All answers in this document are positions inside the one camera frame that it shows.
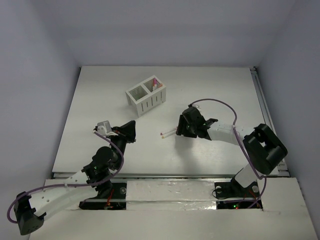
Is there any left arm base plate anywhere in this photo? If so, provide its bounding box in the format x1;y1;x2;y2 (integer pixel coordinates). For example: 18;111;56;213
78;182;127;211

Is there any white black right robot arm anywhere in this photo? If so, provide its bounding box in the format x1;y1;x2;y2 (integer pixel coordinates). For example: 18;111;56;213
176;106;288;200

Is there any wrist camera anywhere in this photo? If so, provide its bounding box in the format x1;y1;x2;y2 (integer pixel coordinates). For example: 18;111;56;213
93;120;112;137
188;104;202;112

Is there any white foam front board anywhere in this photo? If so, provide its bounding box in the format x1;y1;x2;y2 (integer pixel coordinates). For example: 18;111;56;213
30;178;317;240

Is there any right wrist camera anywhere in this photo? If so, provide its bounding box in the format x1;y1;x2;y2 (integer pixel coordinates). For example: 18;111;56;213
188;104;202;112

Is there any magenta capped white marker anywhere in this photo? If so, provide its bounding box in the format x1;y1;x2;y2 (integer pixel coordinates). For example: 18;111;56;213
152;78;157;89

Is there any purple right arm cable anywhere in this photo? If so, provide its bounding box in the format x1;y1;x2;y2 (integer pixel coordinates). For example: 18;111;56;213
188;98;267;208

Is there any yellow capped white marker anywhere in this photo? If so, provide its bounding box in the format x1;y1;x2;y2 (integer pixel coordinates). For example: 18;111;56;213
161;131;176;139

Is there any white slotted stationery organizer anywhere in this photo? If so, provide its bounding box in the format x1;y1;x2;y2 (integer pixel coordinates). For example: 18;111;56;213
125;75;167;117

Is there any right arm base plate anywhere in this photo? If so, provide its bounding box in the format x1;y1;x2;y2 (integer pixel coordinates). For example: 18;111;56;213
212;181;259;200

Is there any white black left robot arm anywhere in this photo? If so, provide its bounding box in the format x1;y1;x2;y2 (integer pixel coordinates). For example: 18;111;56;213
11;120;136;236

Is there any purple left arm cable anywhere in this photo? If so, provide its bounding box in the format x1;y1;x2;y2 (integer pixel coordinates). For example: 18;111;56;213
6;131;125;225

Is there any aluminium side rail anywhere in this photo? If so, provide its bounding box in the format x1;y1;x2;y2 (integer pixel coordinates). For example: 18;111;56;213
250;67;290;178

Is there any pink capped white marker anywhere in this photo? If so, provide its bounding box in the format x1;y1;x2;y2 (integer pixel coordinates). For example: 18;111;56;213
160;127;177;136

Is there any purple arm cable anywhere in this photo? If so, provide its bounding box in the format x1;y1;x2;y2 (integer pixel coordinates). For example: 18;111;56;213
188;98;267;208
6;131;125;225

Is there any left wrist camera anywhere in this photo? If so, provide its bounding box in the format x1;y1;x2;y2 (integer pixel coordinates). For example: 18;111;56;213
93;120;112;137

